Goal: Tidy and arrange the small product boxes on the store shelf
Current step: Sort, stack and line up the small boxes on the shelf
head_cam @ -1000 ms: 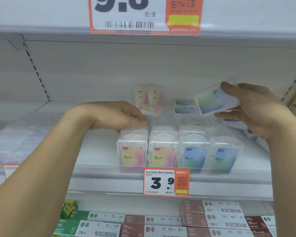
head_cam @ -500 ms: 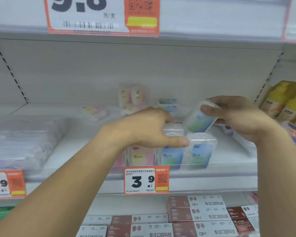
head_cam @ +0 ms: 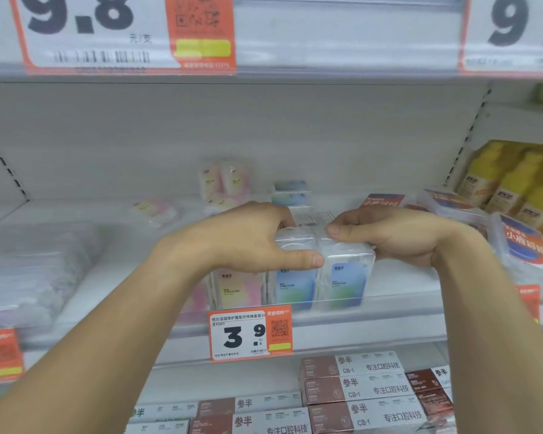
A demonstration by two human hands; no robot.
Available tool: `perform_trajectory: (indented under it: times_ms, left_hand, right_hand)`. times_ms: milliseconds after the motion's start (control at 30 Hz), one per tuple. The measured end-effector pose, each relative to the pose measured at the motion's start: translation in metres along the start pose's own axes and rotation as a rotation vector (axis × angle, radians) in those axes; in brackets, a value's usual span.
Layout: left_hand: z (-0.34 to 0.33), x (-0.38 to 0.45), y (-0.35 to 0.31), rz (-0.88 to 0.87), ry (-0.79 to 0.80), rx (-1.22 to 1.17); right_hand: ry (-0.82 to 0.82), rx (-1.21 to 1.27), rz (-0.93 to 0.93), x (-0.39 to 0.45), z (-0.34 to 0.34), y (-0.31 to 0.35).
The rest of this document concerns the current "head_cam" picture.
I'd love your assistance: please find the person's left hand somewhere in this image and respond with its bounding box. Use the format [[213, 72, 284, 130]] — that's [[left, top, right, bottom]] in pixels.
[[160, 201, 326, 286]]

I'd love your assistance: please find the person's right hand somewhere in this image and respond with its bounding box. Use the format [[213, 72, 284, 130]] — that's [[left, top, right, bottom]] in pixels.
[[326, 207, 481, 271]]

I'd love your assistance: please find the teal label small box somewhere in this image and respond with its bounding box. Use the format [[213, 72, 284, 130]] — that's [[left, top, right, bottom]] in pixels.
[[273, 227, 320, 313], [314, 233, 377, 311]]

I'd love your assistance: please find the pile of red small boxes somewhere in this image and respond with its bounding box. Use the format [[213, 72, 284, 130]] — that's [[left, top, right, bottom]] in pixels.
[[358, 186, 543, 280]]

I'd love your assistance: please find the person's right forearm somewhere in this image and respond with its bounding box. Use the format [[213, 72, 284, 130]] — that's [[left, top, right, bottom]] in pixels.
[[433, 225, 543, 434]]

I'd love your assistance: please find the person's left forearm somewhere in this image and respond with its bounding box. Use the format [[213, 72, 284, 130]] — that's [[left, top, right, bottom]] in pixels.
[[0, 234, 210, 434]]

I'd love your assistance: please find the green white toothpaste box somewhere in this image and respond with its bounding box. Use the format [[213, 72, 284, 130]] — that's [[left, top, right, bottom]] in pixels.
[[128, 401, 200, 424], [123, 420, 191, 434]]

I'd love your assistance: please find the row of yellow detergent bottles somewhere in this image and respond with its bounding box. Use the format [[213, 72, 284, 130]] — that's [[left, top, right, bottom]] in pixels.
[[456, 139, 543, 257]]

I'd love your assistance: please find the stack of maroon toothpaste boxes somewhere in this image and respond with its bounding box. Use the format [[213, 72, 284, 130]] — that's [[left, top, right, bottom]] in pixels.
[[189, 351, 457, 434]]

